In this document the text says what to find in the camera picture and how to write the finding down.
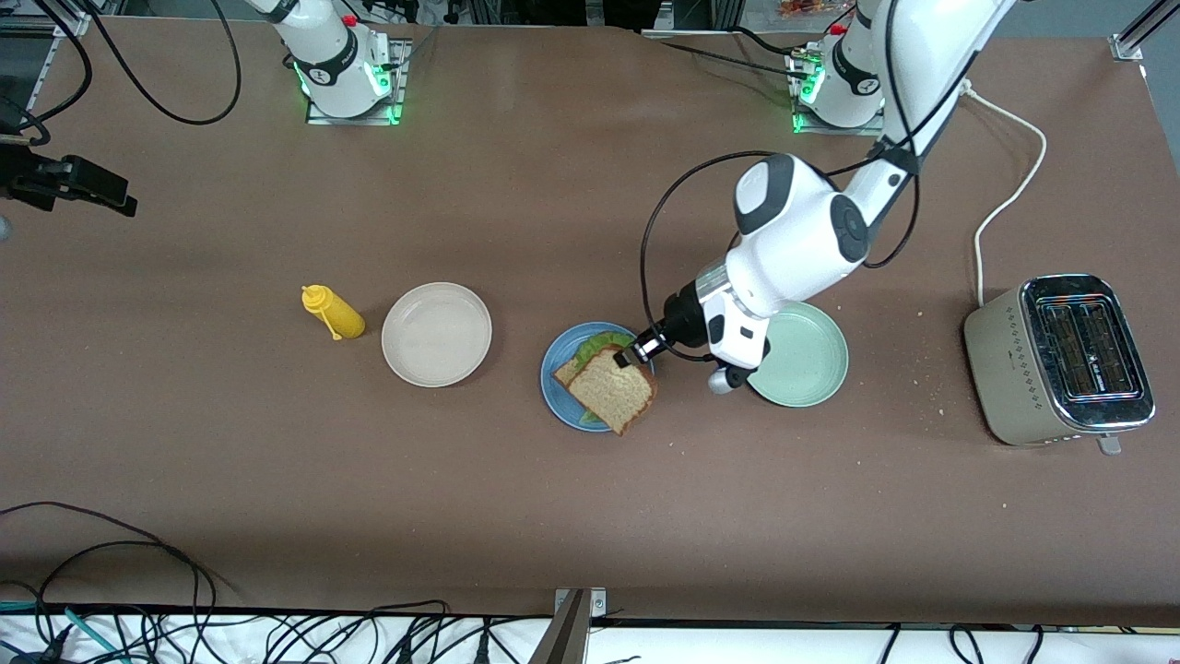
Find green lettuce leaf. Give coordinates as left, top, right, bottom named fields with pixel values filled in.
left=575, top=332, right=639, bottom=427

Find yellow squeeze bottle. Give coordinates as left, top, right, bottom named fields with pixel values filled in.
left=301, top=284, right=366, bottom=342

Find blue plate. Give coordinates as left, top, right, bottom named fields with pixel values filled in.
left=540, top=321, right=656, bottom=433

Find pale green plate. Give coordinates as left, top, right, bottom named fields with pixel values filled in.
left=745, top=300, right=850, bottom=408

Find off-white plate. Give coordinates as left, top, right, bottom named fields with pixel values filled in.
left=381, top=281, right=493, bottom=388

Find person in dark clothes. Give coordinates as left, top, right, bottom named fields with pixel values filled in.
left=539, top=0, right=715, bottom=33

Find beige and chrome toaster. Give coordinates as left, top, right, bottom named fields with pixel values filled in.
left=963, top=274, right=1157, bottom=457

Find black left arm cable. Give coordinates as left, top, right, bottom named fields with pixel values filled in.
left=639, top=0, right=983, bottom=362

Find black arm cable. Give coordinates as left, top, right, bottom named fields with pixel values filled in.
left=83, top=0, right=243, bottom=127
left=639, top=0, right=983, bottom=362

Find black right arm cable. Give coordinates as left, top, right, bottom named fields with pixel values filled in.
left=83, top=0, right=243, bottom=127

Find aluminium table corner rail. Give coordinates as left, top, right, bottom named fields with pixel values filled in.
left=18, top=0, right=91, bottom=116

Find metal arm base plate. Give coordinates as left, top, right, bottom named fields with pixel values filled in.
left=304, top=37, right=412, bottom=126
left=788, top=46, right=891, bottom=137

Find black base supply cables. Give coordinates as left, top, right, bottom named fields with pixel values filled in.
left=645, top=26, right=812, bottom=84

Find aluminium frame profile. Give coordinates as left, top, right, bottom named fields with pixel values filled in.
left=528, top=587, right=609, bottom=664

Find white toaster power cord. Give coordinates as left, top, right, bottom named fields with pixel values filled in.
left=959, top=78, right=1048, bottom=308

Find black looped floor cable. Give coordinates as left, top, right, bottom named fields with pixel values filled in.
left=0, top=501, right=219, bottom=664

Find teal cable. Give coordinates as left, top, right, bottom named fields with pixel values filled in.
left=0, top=599, right=125, bottom=664

